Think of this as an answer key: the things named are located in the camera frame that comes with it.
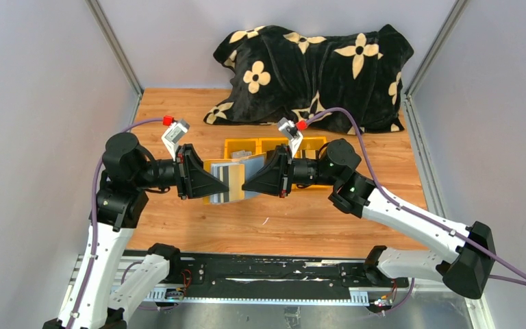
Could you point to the aluminium frame post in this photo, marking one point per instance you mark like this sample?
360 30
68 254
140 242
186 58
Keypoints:
441 37
108 32

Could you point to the yellow three-compartment bin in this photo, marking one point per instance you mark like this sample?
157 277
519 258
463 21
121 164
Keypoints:
308 148

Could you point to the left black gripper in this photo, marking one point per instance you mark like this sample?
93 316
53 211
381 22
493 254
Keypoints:
183 171

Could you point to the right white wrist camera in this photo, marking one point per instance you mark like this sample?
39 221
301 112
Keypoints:
293 134

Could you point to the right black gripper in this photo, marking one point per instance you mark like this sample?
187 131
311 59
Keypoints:
283 171

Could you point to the gold striped credit card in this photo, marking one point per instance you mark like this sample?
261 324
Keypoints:
232 174

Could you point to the aluminium frame post left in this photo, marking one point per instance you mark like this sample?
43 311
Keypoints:
108 32

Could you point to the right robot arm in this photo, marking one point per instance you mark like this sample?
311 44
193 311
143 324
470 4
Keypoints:
455 255

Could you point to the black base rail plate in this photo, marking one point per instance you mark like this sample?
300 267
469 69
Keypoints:
275 278

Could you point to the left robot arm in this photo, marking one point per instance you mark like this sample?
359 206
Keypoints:
119 197

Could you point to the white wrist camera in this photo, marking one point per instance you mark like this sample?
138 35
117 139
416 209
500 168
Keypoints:
293 134
173 134

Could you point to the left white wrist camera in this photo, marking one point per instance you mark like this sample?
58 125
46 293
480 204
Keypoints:
173 134

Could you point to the black floral blanket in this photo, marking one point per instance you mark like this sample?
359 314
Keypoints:
343 84

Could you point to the aluminium frame post right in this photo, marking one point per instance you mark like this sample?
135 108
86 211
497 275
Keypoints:
441 37

